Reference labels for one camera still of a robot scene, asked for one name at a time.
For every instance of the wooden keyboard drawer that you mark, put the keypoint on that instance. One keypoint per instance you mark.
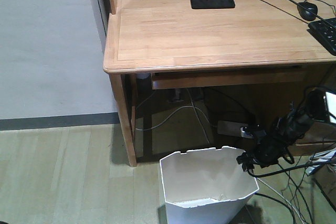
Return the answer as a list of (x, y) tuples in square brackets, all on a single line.
[(195, 79)]

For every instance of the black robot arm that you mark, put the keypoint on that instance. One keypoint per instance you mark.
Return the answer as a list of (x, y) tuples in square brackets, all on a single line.
[(318, 105)]

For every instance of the white plastic trash bin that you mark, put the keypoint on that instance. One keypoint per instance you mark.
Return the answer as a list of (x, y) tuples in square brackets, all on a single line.
[(205, 186)]

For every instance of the black computer mouse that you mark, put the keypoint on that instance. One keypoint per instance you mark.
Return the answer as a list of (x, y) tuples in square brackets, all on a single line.
[(307, 11)]

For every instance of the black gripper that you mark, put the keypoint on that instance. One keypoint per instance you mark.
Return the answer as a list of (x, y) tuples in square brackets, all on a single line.
[(269, 148)]

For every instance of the wooden desk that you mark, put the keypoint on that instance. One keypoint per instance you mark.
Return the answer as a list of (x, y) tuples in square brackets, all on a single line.
[(162, 36)]

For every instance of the black keyboard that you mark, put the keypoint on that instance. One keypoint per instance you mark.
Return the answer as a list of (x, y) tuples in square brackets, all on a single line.
[(324, 33)]

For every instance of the grey power strip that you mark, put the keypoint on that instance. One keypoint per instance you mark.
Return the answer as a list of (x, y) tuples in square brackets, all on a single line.
[(230, 128)]

